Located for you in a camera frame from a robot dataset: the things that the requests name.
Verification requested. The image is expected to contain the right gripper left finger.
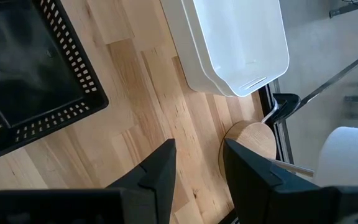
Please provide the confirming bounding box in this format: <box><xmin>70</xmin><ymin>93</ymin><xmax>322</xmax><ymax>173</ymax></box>
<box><xmin>106</xmin><ymin>138</ymin><xmax>178</xmax><ymax>224</ymax></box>

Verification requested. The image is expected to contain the tall white cylinder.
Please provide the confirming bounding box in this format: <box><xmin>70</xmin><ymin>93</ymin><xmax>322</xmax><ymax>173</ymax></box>
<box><xmin>314</xmin><ymin>126</ymin><xmax>358</xmax><ymax>188</ymax></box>

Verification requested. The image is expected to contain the black aluminium table frame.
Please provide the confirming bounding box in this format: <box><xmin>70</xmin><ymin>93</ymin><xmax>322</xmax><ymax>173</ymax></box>
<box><xmin>258</xmin><ymin>83</ymin><xmax>295</xmax><ymax>164</ymax></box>

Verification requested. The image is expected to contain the round wooden board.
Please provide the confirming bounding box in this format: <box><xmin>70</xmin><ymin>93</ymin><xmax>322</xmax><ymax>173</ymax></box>
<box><xmin>218</xmin><ymin>120</ymin><xmax>278</xmax><ymax>180</ymax></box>

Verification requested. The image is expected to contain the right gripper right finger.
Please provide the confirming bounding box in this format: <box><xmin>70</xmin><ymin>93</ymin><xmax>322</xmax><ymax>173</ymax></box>
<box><xmin>223</xmin><ymin>138</ymin><xmax>323</xmax><ymax>224</ymax></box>

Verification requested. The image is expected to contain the black plastic slotted basket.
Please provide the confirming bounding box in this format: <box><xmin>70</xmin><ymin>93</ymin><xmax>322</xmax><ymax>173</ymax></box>
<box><xmin>0</xmin><ymin>0</ymin><xmax>109</xmax><ymax>159</ymax></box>

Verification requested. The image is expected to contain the white plastic bin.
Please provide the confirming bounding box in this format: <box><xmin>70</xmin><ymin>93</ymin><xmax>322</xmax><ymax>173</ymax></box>
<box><xmin>181</xmin><ymin>0</ymin><xmax>290</xmax><ymax>98</ymax></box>
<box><xmin>159</xmin><ymin>0</ymin><xmax>239</xmax><ymax>96</ymax></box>

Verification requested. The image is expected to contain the pale thin rod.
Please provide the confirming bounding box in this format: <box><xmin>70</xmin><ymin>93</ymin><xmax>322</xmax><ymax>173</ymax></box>
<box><xmin>267</xmin><ymin>157</ymin><xmax>315</xmax><ymax>179</ymax></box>

